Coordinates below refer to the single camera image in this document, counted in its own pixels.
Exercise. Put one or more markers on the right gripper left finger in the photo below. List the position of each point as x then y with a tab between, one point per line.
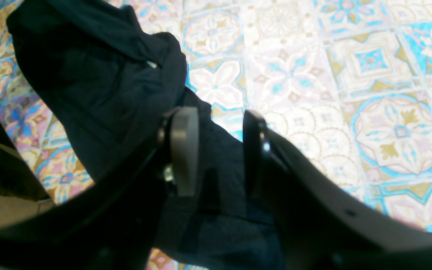
112	225

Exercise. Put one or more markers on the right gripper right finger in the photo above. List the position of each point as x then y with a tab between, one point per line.
320	226

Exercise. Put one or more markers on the black t-shirt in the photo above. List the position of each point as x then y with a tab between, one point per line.
108	83

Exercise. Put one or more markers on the patterned tablecloth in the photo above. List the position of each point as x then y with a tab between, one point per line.
348	82

